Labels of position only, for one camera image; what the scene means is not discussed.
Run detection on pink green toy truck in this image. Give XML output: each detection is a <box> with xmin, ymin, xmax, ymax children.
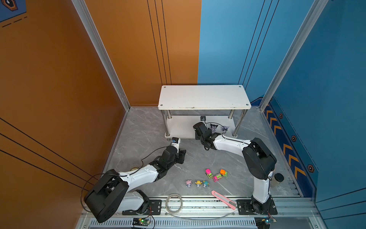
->
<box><xmin>205</xmin><ymin>169</ymin><xmax>213</xmax><ymax>179</ymax></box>

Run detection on pink toy car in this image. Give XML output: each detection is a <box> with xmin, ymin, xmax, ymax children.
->
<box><xmin>213</xmin><ymin>174</ymin><xmax>223</xmax><ymax>182</ymax></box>

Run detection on orange green toy car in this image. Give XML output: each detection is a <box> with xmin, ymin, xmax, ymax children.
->
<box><xmin>220</xmin><ymin>169</ymin><xmax>228</xmax><ymax>177</ymax></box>

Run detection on black purple figurine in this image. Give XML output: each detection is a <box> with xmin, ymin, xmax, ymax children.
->
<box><xmin>210</xmin><ymin>123</ymin><xmax>218</xmax><ymax>132</ymax></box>

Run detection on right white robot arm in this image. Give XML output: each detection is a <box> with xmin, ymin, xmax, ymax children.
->
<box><xmin>193</xmin><ymin>122</ymin><xmax>278</xmax><ymax>215</ymax></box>

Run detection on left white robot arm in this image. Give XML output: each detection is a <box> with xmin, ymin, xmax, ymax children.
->
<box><xmin>83</xmin><ymin>144</ymin><xmax>186</xmax><ymax>223</ymax></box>

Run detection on pink small figurine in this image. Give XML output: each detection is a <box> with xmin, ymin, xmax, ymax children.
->
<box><xmin>186</xmin><ymin>180</ymin><xmax>192</xmax><ymax>188</ymax></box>

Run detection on white two-tier shelf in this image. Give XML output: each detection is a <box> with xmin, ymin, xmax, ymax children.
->
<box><xmin>158</xmin><ymin>85</ymin><xmax>251</xmax><ymax>139</ymax></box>

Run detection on yellow small figurine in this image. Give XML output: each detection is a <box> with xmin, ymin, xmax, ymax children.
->
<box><xmin>195</xmin><ymin>180</ymin><xmax>202</xmax><ymax>188</ymax></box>

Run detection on teal small figurine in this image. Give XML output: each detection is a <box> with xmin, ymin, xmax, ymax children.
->
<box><xmin>203</xmin><ymin>180</ymin><xmax>209</xmax><ymax>188</ymax></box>

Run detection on clear coiled tube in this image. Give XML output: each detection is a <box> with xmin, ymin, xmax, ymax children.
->
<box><xmin>162</xmin><ymin>194</ymin><xmax>237</xmax><ymax>221</ymax></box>

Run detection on pink utility knife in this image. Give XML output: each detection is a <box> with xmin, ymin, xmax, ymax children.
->
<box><xmin>211</xmin><ymin>190</ymin><xmax>236</xmax><ymax>210</ymax></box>

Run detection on left green circuit board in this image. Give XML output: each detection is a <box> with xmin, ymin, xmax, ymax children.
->
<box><xmin>132</xmin><ymin>218</ymin><xmax>152</xmax><ymax>228</ymax></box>

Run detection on green circuit board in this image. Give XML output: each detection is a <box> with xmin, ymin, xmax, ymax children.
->
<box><xmin>255</xmin><ymin>218</ymin><xmax>277</xmax><ymax>229</ymax></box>
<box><xmin>132</xmin><ymin>218</ymin><xmax>152</xmax><ymax>228</ymax></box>

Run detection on black round cap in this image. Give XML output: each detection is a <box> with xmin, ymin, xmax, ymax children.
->
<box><xmin>270</xmin><ymin>173</ymin><xmax>285</xmax><ymax>187</ymax></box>

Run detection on right green circuit board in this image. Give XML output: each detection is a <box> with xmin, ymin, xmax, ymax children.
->
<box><xmin>255</xmin><ymin>218</ymin><xmax>277</xmax><ymax>229</ymax></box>

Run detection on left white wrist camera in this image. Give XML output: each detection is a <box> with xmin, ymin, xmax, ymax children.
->
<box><xmin>170</xmin><ymin>137</ymin><xmax>181</xmax><ymax>151</ymax></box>

